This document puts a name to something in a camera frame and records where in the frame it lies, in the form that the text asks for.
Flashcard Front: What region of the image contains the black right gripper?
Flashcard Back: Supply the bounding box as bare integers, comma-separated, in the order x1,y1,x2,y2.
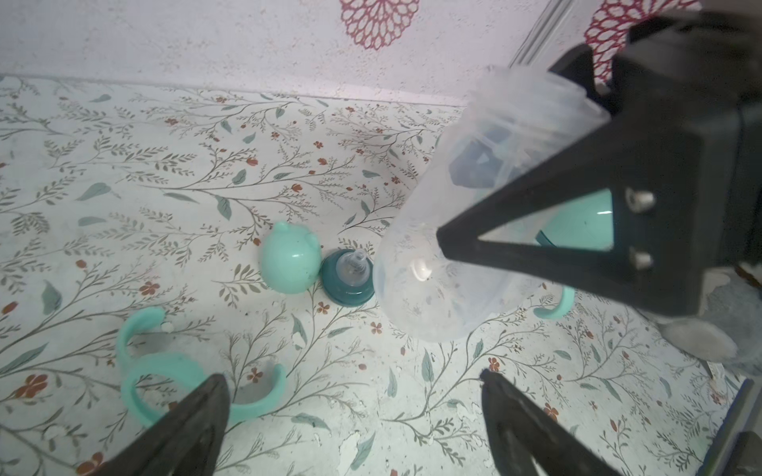
437,11,761,315

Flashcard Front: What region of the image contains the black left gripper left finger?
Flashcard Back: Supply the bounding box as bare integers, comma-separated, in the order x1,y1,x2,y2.
95,374,231,476

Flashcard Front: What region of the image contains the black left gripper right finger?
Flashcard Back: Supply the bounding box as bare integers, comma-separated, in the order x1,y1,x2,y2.
480,369,617,476

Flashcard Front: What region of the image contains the teal nipple collar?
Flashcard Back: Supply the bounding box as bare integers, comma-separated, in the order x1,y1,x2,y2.
319,249,374,307

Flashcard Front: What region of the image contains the mint bottle cap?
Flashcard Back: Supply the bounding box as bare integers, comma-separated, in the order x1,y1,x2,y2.
535,190,614,251
259,221,321,295

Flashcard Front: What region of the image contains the grey white plush toy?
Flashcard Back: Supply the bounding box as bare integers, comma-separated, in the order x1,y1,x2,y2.
642,264,761,377

